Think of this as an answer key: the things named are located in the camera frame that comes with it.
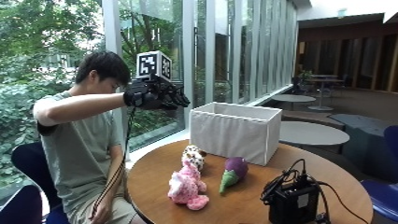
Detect white fabric storage box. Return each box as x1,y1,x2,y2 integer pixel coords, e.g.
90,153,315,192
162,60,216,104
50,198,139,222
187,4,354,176
187,101,283,167

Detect white marker cube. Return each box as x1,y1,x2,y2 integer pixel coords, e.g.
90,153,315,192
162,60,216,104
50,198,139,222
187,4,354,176
135,50,173,83

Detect black electronics box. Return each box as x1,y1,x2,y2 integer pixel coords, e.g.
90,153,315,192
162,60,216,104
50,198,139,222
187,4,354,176
267,181,320,224

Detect black cable bundle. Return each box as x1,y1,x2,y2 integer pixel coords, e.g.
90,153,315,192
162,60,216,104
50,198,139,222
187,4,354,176
259,158,370,224

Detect white window frame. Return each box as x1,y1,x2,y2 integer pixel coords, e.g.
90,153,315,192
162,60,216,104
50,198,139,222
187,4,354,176
101,0,299,161

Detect pink plush toy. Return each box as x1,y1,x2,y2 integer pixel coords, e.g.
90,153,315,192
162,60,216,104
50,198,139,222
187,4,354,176
166,160,210,211

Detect spotted white plush toy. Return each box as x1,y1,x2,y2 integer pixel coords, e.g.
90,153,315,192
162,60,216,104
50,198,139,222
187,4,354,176
179,144,207,172

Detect the person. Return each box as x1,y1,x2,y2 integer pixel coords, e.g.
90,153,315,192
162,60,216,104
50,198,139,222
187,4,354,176
31,50,143,224

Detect grey upholstered bench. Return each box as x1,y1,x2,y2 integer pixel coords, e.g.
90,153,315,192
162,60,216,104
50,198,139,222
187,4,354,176
328,113,398,183

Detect striped glove cable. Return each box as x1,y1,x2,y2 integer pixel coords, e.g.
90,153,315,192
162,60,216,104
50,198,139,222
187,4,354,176
90,106,138,219

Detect round white table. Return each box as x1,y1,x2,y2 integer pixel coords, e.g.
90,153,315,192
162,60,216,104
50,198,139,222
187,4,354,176
278,120,350,147
271,93,316,111

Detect dark blue chair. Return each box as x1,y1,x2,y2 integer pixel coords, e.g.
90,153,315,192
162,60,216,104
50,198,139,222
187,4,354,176
9,142,69,224
0,184,43,224

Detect potted green plant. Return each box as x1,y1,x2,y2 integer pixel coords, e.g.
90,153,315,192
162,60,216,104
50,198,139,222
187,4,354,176
296,69,314,84

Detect tall round pedestal table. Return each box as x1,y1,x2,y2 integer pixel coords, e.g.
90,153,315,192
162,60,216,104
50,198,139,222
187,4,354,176
304,77,346,112

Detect purple eggplant plush toy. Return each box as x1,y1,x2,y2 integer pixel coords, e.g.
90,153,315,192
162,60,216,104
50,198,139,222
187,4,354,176
218,156,250,195

